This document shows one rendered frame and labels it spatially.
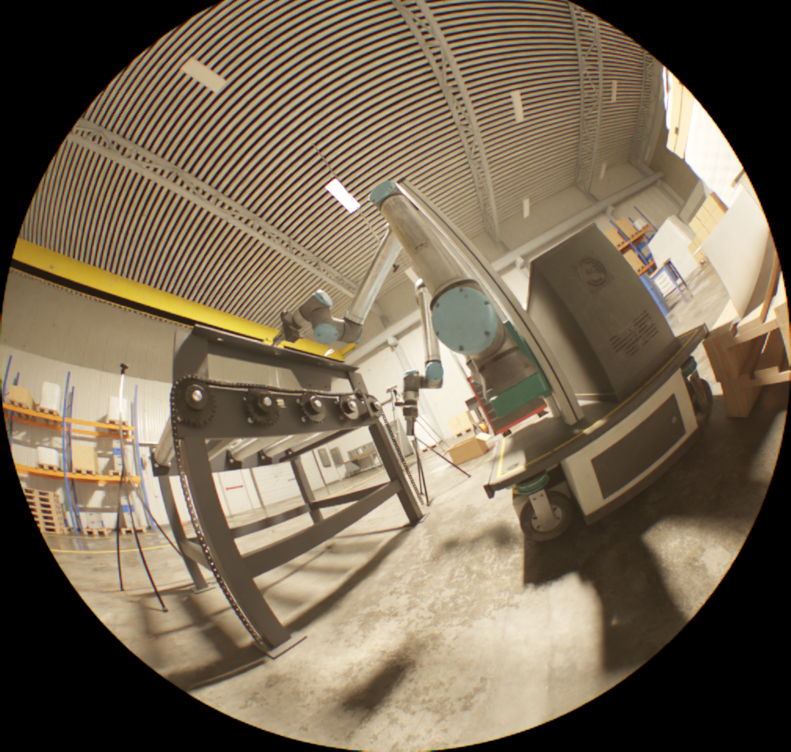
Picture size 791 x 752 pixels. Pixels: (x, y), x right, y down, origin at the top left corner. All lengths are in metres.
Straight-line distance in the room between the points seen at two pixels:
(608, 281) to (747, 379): 0.59
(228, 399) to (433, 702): 1.07
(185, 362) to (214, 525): 0.56
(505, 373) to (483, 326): 0.20
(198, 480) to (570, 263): 1.33
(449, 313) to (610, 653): 0.79
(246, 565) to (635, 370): 1.29
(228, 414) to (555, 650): 1.13
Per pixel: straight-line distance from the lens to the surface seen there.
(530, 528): 0.86
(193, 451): 0.83
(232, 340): 1.10
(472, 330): 0.52
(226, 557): 0.83
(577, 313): 0.79
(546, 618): 0.66
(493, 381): 0.68
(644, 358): 0.86
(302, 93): 8.00
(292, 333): 1.05
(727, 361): 0.93
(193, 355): 1.01
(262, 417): 0.97
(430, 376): 1.14
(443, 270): 0.63
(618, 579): 0.68
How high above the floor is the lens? 0.52
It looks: 21 degrees up
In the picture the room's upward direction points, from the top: 25 degrees counter-clockwise
